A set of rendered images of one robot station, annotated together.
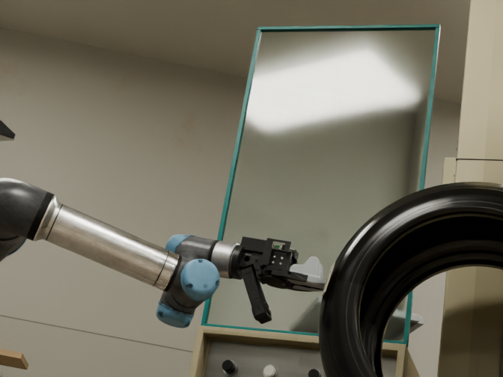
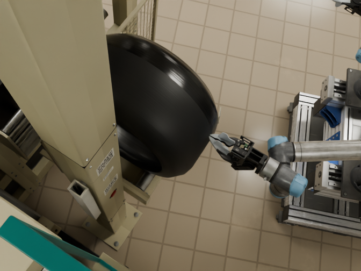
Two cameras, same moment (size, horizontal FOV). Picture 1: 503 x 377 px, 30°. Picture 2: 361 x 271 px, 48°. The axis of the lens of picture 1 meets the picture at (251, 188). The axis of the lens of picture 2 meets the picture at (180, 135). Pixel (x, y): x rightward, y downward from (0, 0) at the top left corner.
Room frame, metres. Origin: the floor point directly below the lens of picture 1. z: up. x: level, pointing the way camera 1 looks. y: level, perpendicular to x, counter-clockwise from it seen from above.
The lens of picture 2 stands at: (2.29, -0.33, 2.58)
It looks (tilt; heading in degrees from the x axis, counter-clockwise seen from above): 70 degrees down; 175
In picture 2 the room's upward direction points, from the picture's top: 19 degrees clockwise
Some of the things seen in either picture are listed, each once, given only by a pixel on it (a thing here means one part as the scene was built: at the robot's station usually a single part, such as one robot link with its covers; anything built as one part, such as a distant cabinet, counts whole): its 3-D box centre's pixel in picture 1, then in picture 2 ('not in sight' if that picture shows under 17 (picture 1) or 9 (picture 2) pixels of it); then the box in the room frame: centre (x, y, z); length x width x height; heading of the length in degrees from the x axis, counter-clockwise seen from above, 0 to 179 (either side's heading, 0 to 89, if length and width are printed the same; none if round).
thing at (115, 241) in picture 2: not in sight; (112, 219); (2.01, -0.54, 0.01); 0.27 x 0.27 x 0.02; 70
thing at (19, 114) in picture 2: not in sight; (19, 120); (1.84, -0.91, 1.05); 0.20 x 0.15 x 0.30; 160
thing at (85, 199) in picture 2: not in sight; (87, 201); (2.10, -0.54, 1.19); 0.05 x 0.04 x 0.48; 70
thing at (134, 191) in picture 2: not in sight; (109, 173); (1.93, -0.54, 0.90); 0.40 x 0.03 x 0.10; 70
